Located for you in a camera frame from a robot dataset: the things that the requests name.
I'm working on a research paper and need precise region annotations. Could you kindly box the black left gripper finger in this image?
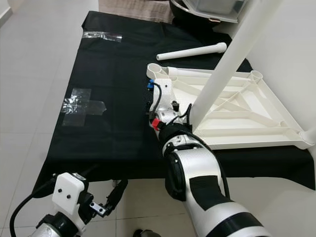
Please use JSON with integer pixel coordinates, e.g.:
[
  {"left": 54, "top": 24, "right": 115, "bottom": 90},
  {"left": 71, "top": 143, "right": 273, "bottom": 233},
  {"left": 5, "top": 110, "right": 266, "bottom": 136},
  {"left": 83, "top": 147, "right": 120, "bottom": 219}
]
[{"left": 104, "top": 179, "right": 128, "bottom": 211}]

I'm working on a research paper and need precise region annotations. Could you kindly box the white plastic table top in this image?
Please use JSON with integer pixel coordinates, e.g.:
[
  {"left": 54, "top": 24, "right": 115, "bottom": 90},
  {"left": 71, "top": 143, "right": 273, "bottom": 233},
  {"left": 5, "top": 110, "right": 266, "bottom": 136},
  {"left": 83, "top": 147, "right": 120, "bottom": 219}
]
[{"left": 147, "top": 63, "right": 316, "bottom": 151}]

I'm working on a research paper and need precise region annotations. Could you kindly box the black tablecloth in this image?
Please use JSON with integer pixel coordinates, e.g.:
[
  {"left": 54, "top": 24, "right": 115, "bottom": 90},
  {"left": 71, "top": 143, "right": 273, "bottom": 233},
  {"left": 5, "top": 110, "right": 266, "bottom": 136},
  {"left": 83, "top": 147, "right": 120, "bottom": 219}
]
[{"left": 32, "top": 11, "right": 316, "bottom": 198}]

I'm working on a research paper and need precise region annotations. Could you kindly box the dark robot foot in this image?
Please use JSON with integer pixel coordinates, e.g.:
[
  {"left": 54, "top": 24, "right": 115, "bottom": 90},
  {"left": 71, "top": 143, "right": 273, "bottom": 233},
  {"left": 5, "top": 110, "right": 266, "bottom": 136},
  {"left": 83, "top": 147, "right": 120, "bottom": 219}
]
[{"left": 132, "top": 229, "right": 161, "bottom": 237}]

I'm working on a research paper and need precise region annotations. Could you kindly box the black round bowl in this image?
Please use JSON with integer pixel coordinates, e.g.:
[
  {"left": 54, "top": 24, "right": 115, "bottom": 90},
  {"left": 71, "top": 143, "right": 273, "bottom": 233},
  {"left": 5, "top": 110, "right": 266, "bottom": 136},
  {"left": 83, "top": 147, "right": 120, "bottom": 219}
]
[{"left": 169, "top": 0, "right": 223, "bottom": 30}]

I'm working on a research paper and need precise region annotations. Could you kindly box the clear tape cross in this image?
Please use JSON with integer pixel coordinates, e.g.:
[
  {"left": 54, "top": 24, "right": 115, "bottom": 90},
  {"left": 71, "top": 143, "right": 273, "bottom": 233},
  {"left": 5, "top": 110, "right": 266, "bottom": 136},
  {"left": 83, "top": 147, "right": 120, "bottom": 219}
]
[{"left": 62, "top": 88, "right": 107, "bottom": 127}]

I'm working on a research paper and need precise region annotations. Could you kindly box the clear tape strip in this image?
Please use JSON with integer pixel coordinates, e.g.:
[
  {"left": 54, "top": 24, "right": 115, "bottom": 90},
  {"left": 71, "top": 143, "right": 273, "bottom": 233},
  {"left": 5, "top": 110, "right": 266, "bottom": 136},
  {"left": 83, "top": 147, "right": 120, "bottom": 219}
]
[{"left": 83, "top": 31, "right": 122, "bottom": 41}]

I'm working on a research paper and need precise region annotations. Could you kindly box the beige cloth covered bench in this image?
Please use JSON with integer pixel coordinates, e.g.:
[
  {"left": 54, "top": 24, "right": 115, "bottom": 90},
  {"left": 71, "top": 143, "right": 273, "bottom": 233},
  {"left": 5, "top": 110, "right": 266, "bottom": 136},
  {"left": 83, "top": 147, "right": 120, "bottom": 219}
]
[{"left": 99, "top": 0, "right": 173, "bottom": 24}]

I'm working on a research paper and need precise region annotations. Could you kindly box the clear plastic storage bin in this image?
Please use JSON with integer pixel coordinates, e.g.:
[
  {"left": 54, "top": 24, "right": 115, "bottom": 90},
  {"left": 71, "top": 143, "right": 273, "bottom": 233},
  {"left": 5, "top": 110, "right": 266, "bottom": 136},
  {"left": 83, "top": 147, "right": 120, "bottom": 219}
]
[{"left": 183, "top": 0, "right": 247, "bottom": 23}]

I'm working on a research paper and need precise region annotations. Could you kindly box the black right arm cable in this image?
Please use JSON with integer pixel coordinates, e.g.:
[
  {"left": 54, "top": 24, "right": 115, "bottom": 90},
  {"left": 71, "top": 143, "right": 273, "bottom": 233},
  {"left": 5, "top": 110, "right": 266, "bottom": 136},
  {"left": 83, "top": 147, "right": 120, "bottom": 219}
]
[{"left": 148, "top": 81, "right": 166, "bottom": 117}]

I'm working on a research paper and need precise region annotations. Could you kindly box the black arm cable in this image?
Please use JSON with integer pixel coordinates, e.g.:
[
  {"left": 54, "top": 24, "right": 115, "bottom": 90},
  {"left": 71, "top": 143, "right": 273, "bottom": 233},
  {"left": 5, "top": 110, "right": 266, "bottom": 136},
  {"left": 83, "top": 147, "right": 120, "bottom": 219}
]
[
  {"left": 148, "top": 81, "right": 166, "bottom": 117},
  {"left": 10, "top": 175, "right": 57, "bottom": 237}
]

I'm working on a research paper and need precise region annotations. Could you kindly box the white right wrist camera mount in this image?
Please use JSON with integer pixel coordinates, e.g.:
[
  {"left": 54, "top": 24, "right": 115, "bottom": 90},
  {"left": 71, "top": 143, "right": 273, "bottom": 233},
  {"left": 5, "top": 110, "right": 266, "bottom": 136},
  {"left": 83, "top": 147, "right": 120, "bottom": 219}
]
[{"left": 152, "top": 78, "right": 174, "bottom": 117}]

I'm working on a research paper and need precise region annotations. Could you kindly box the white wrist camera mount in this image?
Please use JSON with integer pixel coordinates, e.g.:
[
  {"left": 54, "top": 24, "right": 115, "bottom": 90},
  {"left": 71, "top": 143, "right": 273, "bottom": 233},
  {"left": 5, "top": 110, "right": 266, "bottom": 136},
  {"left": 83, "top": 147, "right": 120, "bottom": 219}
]
[
  {"left": 52, "top": 172, "right": 85, "bottom": 220},
  {"left": 152, "top": 78, "right": 174, "bottom": 117}
]

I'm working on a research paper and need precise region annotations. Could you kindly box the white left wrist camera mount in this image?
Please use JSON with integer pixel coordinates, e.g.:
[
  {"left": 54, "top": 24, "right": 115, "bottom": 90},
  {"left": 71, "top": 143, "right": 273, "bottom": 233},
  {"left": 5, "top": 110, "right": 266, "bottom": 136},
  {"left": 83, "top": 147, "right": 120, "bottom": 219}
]
[{"left": 52, "top": 172, "right": 85, "bottom": 220}]

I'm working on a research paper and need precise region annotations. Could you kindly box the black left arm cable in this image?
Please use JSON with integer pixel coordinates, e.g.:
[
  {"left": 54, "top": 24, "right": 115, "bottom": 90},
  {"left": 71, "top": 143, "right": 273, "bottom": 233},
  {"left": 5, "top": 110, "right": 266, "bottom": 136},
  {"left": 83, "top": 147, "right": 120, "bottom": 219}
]
[{"left": 10, "top": 175, "right": 57, "bottom": 237}]

